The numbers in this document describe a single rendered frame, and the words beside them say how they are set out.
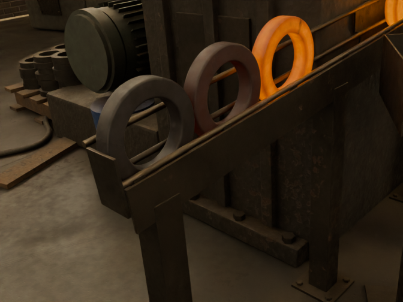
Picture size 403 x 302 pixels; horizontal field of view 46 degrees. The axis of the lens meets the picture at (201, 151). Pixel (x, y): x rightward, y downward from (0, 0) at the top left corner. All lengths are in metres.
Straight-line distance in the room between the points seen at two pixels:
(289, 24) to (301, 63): 0.11
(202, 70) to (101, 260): 0.97
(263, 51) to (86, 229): 1.10
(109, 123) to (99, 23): 1.43
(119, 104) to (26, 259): 1.11
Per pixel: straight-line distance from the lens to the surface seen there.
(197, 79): 0.83
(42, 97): 2.92
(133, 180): 0.75
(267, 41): 0.96
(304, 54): 1.08
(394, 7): 1.42
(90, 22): 2.16
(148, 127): 1.96
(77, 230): 1.83
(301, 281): 1.47
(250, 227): 1.59
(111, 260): 1.64
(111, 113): 0.73
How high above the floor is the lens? 0.98
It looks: 25 degrees down
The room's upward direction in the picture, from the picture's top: 5 degrees counter-clockwise
